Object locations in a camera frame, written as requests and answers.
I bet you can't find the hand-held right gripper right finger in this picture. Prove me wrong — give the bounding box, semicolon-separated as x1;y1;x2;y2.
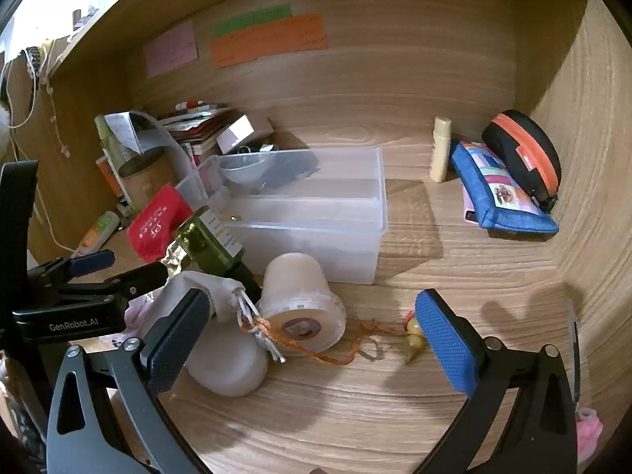
415;288;578;474

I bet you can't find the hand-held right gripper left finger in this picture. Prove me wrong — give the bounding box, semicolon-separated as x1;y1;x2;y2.
47;287;213;474

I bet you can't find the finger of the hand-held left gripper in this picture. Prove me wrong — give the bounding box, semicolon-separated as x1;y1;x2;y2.
27;250;117;288
47;261;169;308

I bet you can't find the small yellow figurine keychain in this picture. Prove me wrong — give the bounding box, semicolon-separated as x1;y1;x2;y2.
402;310;428;365

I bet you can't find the gold foil wrapper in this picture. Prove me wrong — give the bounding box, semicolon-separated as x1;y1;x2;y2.
160;237;191;277

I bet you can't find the pink rope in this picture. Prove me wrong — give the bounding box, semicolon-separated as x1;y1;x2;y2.
113;291;171;349

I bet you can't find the white drawstring pouch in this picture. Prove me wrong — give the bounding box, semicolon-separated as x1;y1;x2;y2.
148;271;286;363

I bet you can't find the white round jar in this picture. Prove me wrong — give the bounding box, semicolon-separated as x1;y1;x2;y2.
185;323;270;398

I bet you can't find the red packet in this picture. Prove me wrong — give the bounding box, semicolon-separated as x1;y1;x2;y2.
127;182;194;265

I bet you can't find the orange braided cord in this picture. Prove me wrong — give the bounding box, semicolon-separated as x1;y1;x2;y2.
239;316;396;367

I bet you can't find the white plastic cup with lid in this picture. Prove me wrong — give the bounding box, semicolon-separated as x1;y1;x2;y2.
257;253;346;354

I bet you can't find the clear plastic container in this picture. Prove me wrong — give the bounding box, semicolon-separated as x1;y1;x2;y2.
174;147;388;286

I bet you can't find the orange green tube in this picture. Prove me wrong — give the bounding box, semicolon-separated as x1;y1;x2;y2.
74;210;120;256

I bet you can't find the orange box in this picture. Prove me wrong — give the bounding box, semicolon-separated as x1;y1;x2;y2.
95;155;124;198

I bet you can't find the brown mug with lid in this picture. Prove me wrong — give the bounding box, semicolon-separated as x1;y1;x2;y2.
117;147;173;203

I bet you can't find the thin dark pen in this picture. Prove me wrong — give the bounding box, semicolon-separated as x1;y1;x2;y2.
568;301;583;408

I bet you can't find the printed white paper leaflet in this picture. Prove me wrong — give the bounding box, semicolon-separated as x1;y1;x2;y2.
105;111;144;154

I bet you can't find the white curved brochure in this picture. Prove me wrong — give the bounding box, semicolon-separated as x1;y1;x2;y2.
128;111;192;179

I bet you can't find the small clear bowl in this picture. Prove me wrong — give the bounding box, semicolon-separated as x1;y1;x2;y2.
218;150;277;184

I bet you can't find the blue patchwork pouch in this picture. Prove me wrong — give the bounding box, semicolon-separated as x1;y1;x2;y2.
449;139;560;235

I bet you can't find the stack of books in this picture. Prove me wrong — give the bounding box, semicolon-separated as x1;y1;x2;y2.
157;106;233;169

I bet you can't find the pink rubber toy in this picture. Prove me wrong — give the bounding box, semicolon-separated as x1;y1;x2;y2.
575;405;606;465

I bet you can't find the small white box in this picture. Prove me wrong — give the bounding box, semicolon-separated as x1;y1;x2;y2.
216;115;275;155

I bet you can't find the cream lotion bottle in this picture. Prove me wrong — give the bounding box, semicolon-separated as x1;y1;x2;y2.
429;116;454;182

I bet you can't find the black orange round case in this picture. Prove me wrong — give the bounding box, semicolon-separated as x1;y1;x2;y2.
481;110;562;213

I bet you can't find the pink paper note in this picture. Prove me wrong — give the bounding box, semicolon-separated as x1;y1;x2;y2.
144;21;199;79

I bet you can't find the orange paper note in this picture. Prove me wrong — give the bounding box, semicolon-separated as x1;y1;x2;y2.
209;13;328;70

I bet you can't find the green paper note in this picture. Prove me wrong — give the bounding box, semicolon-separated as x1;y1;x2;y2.
212;4;293;38

